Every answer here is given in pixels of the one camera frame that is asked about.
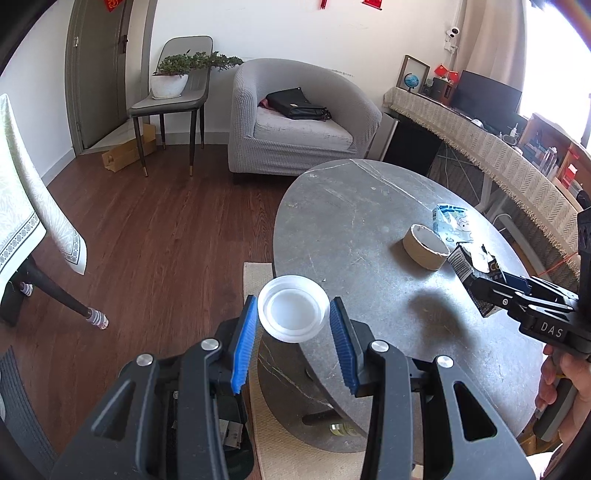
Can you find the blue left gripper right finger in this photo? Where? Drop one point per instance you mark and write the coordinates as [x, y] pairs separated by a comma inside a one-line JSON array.
[[346, 344]]

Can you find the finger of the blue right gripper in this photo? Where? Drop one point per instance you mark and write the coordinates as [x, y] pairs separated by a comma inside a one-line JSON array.
[[489, 295], [516, 282]]

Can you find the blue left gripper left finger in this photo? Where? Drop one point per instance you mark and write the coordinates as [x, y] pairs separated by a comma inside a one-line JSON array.
[[242, 343]]

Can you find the white round plastic lid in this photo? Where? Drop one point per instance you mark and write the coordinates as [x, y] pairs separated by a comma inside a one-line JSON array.
[[292, 309]]

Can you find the blue tissue pack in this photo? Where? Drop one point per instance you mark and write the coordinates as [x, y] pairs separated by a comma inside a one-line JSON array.
[[451, 224]]

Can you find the brown tape roll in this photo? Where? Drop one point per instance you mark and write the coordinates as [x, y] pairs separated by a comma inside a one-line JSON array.
[[425, 247]]

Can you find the black plastic wrapper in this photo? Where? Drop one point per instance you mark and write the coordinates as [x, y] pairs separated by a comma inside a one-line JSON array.
[[475, 268]]

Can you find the dark green trash bin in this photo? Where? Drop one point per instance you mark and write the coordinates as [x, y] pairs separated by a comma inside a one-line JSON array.
[[231, 409]]

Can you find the person's right hand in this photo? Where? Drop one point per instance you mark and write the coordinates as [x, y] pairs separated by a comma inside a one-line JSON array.
[[576, 370]]

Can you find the beige fringed desk cloth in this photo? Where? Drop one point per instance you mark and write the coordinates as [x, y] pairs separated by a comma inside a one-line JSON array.
[[537, 196]]

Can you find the green drink bottle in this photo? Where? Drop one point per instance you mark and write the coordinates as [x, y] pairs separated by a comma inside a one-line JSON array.
[[343, 429]]

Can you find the beige rug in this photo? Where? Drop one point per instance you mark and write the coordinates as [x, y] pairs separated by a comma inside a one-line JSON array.
[[282, 456]]

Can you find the round grey marble coffee table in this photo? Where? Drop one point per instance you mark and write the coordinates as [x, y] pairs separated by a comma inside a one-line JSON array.
[[342, 224]]

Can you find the wooden shelf box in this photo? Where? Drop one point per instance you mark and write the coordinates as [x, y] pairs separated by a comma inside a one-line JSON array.
[[562, 160]]

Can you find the black monitor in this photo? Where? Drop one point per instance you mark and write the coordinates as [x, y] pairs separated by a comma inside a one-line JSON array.
[[492, 102]]

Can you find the grey floor mat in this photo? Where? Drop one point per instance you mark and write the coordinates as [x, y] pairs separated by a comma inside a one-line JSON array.
[[20, 419]]

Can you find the black table leg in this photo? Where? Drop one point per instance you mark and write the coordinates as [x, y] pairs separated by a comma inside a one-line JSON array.
[[30, 276]]

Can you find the grey fabric armchair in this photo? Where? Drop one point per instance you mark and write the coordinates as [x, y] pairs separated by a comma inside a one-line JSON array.
[[263, 141]]

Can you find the small blue globe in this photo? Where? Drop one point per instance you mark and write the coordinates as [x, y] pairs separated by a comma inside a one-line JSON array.
[[411, 81]]

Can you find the flat cardboard box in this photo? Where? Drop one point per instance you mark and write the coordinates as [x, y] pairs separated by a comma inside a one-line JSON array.
[[125, 152]]

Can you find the black handbag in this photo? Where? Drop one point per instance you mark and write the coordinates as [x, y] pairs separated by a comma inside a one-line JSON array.
[[295, 106]]

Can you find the pale green tablecloth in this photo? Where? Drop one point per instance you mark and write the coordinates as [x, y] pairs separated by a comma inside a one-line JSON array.
[[28, 210]]

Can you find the grey dining chair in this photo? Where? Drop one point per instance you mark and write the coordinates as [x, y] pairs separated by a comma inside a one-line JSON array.
[[191, 100]]

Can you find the potted green plant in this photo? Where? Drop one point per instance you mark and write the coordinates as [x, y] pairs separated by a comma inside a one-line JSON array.
[[172, 72]]

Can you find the grey door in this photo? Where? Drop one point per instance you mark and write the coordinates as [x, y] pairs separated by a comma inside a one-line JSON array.
[[95, 60]]

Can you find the red door decoration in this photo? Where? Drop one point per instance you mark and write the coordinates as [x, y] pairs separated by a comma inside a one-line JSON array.
[[111, 5]]

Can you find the wooden picture frame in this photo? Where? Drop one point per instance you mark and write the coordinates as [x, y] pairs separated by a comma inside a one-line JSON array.
[[413, 65]]

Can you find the white security camera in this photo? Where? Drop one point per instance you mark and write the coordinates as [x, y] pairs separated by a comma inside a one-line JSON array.
[[451, 36]]

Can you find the red wall scroll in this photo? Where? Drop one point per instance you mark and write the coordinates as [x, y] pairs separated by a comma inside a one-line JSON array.
[[377, 4]]

